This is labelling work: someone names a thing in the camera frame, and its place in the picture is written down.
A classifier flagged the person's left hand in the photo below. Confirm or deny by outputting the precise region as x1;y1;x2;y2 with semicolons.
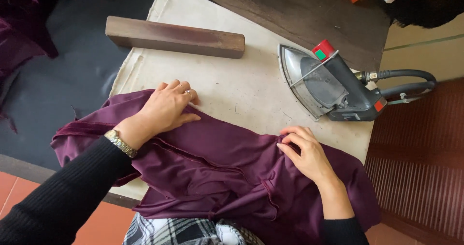
113;80;202;151

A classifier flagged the person's right hand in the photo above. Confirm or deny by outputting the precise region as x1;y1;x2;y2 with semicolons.
276;126;343;186

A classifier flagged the purple satin fabric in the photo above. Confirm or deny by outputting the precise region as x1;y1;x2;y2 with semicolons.
51;89;382;245

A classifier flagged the gold wristwatch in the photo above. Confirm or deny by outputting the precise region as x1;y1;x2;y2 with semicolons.
104;130;138;159

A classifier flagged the grey steam iron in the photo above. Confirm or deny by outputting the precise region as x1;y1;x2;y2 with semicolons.
278;39;388;122

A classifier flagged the wooden block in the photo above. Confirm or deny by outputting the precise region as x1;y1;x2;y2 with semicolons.
105;16;246;59

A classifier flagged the cream ironing pad cloth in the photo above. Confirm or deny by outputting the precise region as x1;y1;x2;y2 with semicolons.
109;0;375;201

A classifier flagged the plaid clothing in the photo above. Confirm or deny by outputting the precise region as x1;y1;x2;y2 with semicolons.
123;212;265;245

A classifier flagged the dark purple velvet fabric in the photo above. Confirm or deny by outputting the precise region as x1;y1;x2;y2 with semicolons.
0;0;120;134

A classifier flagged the black furry fabric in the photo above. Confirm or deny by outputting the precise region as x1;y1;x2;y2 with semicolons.
337;0;464;29

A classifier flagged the black iron hose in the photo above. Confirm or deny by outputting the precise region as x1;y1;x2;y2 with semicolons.
355;69;437;105

